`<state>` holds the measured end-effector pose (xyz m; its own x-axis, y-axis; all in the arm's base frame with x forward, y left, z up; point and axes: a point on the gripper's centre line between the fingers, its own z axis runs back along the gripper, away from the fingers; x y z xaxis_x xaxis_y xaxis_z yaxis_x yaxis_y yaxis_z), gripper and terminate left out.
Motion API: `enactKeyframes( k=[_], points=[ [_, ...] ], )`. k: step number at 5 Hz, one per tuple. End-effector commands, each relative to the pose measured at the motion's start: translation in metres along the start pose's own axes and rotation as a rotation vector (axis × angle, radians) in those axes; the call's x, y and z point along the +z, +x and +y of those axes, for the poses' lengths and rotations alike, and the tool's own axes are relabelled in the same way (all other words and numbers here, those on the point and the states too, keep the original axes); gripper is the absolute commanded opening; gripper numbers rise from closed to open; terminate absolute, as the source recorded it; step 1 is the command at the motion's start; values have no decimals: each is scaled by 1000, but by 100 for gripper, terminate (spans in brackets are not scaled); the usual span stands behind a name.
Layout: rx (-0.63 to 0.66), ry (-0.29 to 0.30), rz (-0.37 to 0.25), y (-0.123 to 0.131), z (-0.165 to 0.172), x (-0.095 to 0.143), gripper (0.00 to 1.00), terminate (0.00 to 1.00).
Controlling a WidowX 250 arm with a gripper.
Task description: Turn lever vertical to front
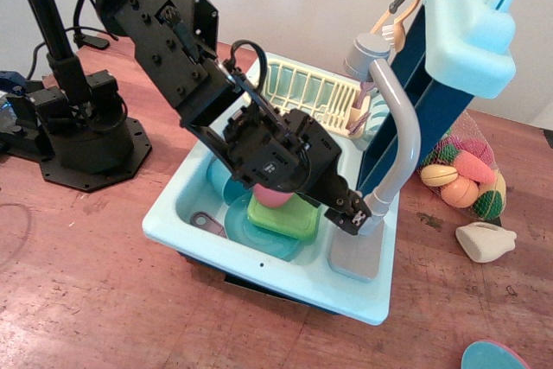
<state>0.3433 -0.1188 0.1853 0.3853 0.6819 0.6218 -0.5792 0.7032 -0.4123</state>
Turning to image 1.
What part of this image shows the pink toy cup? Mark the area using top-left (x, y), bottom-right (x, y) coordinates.
top-left (252, 184), bottom-right (294, 208)

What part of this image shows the grey toy faucet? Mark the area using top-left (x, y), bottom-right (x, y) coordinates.
top-left (328, 33), bottom-right (421, 282)

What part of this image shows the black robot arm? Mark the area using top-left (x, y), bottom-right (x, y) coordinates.
top-left (95, 0), bottom-right (371, 235)

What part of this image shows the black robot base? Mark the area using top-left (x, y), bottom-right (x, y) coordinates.
top-left (1, 71), bottom-right (152, 192)

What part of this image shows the light blue toy sink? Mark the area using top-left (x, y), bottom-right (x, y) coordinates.
top-left (142, 52), bottom-right (401, 327)

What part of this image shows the black camera stand pole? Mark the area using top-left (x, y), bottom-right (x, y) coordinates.
top-left (28, 0), bottom-right (91, 105)

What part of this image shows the dark blue shelf unit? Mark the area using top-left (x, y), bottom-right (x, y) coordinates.
top-left (357, 8), bottom-right (474, 194)

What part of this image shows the light blue shelf top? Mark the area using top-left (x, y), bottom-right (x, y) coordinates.
top-left (424, 0), bottom-right (516, 99)

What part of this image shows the brown toy spatula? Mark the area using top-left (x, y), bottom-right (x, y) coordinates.
top-left (190, 211), bottom-right (227, 239)

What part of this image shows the cream dish drying rack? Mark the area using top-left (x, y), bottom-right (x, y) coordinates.
top-left (263, 56), bottom-right (371, 139)

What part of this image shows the blue pink plate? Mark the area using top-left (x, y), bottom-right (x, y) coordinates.
top-left (461, 340), bottom-right (531, 369)

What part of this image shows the teal toy cup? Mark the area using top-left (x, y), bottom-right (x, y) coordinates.
top-left (207, 158), bottom-right (250, 205)

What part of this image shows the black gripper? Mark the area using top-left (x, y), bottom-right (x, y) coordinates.
top-left (224, 110), bottom-right (372, 236)

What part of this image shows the green square plate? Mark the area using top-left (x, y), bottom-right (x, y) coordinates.
top-left (247, 195), bottom-right (320, 240)

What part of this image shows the tan hanging brush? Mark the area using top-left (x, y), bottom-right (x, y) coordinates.
top-left (370, 0), bottom-right (421, 53)

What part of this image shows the beige toy jug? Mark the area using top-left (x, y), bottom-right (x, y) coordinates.
top-left (455, 222), bottom-right (518, 264)

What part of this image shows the teal round plate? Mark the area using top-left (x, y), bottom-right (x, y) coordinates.
top-left (224, 194), bottom-right (300, 261)

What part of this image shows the net bag of toy food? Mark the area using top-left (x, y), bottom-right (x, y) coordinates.
top-left (417, 112), bottom-right (506, 221)

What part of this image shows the purple toy cutlery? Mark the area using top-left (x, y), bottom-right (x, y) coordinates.
top-left (348, 81), bottom-right (375, 136)

